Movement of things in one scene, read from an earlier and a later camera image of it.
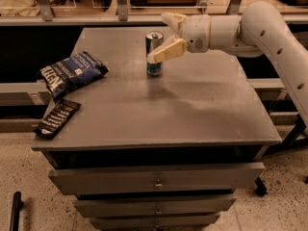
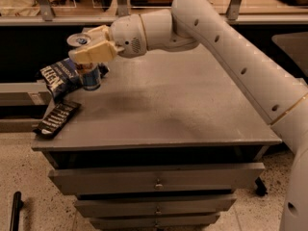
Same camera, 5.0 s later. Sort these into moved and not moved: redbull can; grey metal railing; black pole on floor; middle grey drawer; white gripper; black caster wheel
Moved: white gripper; redbull can
Not moved: black pole on floor; black caster wheel; middle grey drawer; grey metal railing
